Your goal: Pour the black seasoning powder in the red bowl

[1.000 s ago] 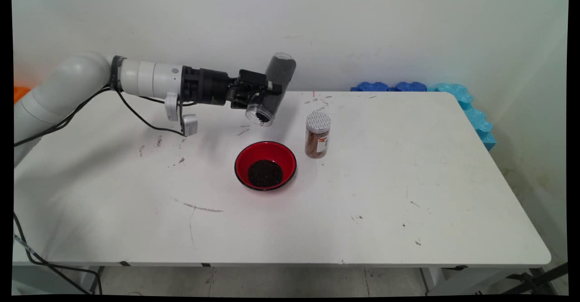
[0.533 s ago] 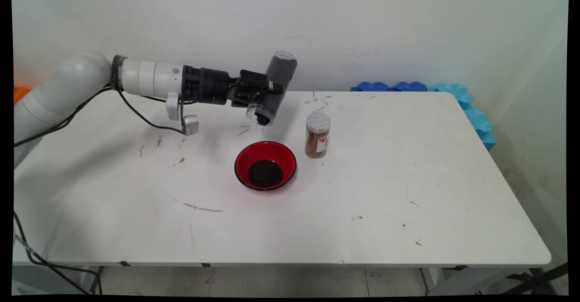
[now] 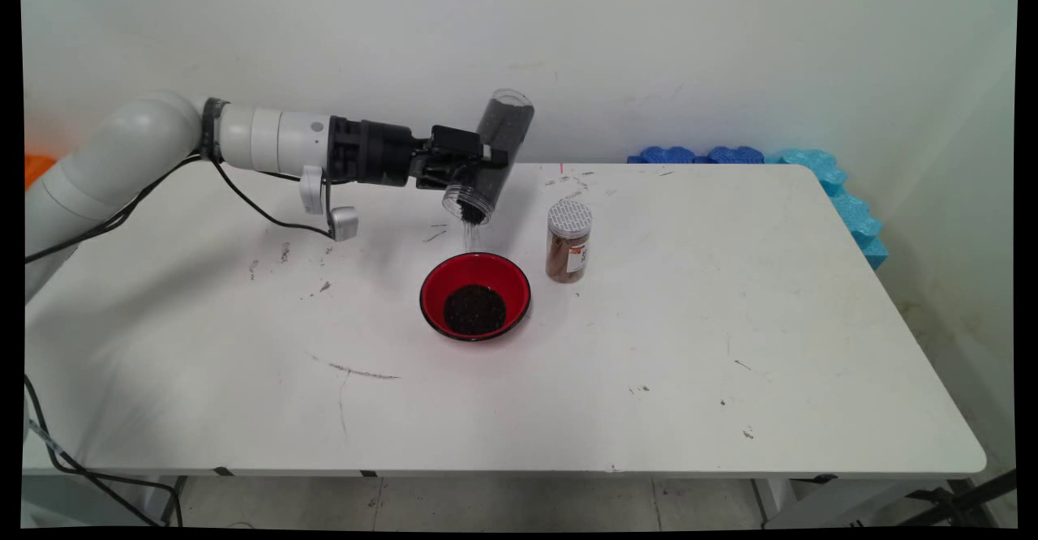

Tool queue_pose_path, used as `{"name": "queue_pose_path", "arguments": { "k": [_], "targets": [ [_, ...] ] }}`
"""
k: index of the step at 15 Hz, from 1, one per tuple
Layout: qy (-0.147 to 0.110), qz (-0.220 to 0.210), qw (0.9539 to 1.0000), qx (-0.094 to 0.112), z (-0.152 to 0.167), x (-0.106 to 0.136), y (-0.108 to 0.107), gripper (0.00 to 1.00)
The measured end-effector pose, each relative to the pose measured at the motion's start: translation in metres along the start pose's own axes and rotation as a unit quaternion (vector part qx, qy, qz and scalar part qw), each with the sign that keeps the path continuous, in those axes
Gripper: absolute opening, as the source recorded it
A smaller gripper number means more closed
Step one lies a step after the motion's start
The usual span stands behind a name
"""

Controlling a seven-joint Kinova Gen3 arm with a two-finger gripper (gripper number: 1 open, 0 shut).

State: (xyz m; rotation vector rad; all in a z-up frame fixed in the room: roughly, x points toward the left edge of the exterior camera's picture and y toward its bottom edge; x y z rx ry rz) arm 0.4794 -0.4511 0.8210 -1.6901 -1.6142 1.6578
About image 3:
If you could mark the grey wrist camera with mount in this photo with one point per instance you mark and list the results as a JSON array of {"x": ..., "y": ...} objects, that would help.
[{"x": 343, "y": 224}]

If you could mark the black stand legs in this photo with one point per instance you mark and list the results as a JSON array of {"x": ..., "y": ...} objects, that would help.
[{"x": 961, "y": 499}]

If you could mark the black seed pile in bowl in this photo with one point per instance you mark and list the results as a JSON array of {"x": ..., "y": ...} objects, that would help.
[{"x": 475, "y": 311}]

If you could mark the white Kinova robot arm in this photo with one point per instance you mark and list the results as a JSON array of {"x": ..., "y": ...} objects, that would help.
[{"x": 146, "y": 139}]

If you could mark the brown spice jar silver lid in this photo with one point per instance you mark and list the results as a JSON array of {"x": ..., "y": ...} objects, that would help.
[{"x": 568, "y": 248}]

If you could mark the light blue foam block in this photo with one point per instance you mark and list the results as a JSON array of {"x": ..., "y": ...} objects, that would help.
[{"x": 843, "y": 199}]

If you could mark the red bowl with black rim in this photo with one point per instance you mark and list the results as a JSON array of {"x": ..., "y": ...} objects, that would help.
[{"x": 474, "y": 274}]

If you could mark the orange object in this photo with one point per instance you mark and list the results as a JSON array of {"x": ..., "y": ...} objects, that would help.
[{"x": 39, "y": 171}]

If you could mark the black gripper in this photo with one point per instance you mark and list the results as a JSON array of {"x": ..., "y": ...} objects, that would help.
[{"x": 373, "y": 152}]

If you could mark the grey table leg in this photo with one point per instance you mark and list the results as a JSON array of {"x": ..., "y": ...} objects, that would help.
[
  {"x": 166, "y": 498},
  {"x": 772, "y": 498}
]

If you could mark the clear plastic jar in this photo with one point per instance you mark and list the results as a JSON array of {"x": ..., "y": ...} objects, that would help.
[{"x": 509, "y": 122}]

